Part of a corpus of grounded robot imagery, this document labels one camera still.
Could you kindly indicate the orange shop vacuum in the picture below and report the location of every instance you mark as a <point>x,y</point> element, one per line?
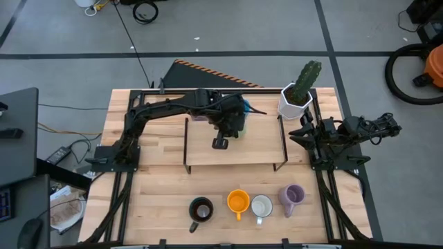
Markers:
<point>389,74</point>
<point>436,65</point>

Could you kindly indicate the black power adapter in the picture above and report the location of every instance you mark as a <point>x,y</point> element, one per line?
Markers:
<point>58,155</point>

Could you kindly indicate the dark keyboard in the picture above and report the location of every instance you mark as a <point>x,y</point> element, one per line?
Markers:
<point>5,204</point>

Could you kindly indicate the white bin with paper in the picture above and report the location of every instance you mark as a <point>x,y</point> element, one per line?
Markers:
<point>67,211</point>

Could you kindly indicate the green cactus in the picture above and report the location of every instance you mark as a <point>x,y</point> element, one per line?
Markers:
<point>306,81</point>

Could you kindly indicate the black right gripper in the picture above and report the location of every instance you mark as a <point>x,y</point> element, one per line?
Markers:
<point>323,136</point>

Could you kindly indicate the white hexagonal planter pot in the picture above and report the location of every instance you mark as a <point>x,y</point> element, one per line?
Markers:
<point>287,107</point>

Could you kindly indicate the lavender ribbed mug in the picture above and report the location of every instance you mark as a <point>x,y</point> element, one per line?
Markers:
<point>292,195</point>

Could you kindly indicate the black ramp orange-striped edge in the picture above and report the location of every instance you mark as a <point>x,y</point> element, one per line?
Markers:
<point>194,77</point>

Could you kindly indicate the black computer mouse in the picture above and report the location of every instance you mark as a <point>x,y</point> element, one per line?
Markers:
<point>30,235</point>

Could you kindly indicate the wooden shelf riser black legs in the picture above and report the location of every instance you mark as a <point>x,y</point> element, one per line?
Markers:
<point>242,152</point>

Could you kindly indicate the dark teal speckled mug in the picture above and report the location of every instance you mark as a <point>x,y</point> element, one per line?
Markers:
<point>201,211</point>

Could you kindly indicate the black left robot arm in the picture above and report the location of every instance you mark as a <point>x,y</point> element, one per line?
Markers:
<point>166,105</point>

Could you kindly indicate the white container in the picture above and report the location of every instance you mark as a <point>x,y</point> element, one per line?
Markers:
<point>84,2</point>

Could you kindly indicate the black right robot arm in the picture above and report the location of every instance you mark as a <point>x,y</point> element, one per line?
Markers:
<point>377,128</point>

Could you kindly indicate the black desk object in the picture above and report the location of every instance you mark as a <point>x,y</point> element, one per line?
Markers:
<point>10,133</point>

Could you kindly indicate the dark grey desk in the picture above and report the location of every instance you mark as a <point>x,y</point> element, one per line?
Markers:
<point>31,200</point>
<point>19,155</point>

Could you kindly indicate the white mug blue pattern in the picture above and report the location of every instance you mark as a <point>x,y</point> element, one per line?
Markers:
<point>261,205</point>

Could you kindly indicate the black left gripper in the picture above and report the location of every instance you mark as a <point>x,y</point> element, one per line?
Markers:
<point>228,114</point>

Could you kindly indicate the yellow faceted mug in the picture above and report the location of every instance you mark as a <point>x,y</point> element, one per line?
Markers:
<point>238,202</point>

